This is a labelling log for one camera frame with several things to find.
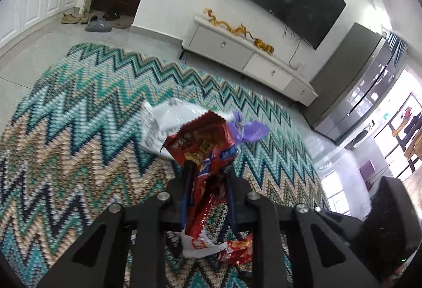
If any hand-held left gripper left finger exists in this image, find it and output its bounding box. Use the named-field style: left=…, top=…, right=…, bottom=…
left=36, top=161, right=195, bottom=288

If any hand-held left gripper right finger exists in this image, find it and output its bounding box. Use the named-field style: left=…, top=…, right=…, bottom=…
left=224, top=167, right=380, bottom=288

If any large red snack packet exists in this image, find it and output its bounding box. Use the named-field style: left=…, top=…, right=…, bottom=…
left=164, top=111, right=238, bottom=259

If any small red snack packet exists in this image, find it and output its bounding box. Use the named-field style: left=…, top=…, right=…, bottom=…
left=216, top=233, right=254, bottom=266

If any purple crumpled wrapper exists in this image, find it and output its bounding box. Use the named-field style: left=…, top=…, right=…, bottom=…
left=229, top=111, right=270, bottom=143

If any white printed plastic bag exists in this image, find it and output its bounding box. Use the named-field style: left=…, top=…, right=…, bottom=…
left=140, top=98, right=231, bottom=157

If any zigzag patterned rug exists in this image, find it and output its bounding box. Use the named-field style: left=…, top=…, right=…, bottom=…
left=0, top=43, right=330, bottom=288

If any grey refrigerator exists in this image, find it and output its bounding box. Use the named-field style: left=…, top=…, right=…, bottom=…
left=303, top=22, right=409, bottom=143

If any white television cabinet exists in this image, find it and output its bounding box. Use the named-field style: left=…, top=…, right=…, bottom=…
left=180, top=14, right=318, bottom=107

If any golden dragon ornament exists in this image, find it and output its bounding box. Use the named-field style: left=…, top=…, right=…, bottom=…
left=203, top=8, right=275, bottom=54

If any television cable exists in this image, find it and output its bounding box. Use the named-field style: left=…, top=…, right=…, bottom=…
left=285, top=26, right=302, bottom=68

